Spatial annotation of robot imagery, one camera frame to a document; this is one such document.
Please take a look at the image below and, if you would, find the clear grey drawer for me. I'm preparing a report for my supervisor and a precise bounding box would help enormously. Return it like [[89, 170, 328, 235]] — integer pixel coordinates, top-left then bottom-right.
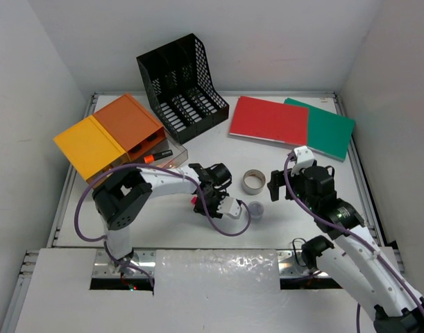
[[135, 139, 188, 169]]

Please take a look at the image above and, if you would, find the orange highlighter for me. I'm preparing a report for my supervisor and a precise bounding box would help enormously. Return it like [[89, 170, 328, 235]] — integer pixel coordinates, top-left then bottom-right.
[[144, 150, 173, 164]]

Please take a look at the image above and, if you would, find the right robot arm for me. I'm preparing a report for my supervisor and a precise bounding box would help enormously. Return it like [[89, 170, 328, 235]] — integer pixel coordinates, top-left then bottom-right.
[[267, 164, 424, 332]]

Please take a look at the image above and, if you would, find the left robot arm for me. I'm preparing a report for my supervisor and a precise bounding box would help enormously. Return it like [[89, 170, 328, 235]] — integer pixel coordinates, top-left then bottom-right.
[[92, 163, 241, 264]]

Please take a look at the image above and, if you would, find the white tape roll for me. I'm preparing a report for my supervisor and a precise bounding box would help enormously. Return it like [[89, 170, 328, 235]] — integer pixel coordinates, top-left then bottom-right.
[[241, 169, 266, 195]]

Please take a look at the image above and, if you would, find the small clear jar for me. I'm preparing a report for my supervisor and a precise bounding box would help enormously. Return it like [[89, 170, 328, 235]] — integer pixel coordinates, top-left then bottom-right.
[[248, 201, 264, 221]]

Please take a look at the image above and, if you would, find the green notebook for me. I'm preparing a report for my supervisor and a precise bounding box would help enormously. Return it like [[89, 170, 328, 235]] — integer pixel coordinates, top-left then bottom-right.
[[285, 98, 355, 161]]

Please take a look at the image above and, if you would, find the red notebook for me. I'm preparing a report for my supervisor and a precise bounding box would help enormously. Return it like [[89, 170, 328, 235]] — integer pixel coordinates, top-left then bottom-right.
[[229, 96, 309, 146]]

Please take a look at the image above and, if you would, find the orange yellow drawer organizer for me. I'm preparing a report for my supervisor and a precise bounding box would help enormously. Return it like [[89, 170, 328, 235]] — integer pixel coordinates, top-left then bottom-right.
[[53, 94, 166, 184]]

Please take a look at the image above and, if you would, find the black mesh file rack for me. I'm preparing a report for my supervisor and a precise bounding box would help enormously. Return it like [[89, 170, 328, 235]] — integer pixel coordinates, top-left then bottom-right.
[[137, 33, 230, 144]]

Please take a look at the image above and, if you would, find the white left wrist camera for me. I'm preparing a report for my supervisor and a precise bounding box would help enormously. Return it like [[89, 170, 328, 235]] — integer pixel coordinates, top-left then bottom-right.
[[217, 196, 242, 219]]

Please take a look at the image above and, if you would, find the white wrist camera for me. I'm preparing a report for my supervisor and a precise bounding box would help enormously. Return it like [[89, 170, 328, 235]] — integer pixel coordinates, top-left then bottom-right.
[[217, 196, 242, 219], [291, 146, 316, 176]]

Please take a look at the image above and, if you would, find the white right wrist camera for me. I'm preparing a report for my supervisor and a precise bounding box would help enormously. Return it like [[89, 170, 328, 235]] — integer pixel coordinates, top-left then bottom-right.
[[291, 146, 316, 176]]

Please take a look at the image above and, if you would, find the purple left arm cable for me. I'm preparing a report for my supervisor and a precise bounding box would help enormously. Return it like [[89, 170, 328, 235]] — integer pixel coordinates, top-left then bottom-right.
[[74, 163, 251, 289]]

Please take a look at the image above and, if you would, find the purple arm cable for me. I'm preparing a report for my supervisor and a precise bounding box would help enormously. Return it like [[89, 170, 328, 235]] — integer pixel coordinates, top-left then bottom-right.
[[283, 154, 424, 333], [74, 163, 251, 289]]

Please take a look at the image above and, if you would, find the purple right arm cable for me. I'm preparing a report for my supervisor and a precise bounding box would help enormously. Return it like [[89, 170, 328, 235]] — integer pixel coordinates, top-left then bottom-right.
[[283, 154, 424, 333]]

